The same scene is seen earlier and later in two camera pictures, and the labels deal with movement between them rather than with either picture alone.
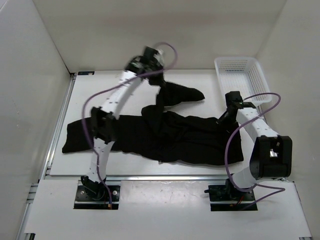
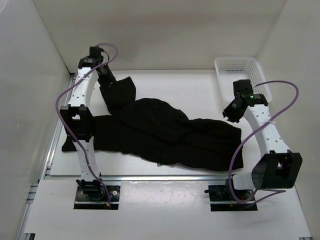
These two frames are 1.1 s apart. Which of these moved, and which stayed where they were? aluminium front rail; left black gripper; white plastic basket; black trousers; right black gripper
Moved: black trousers; left black gripper; right black gripper
Stayed: white plastic basket; aluminium front rail
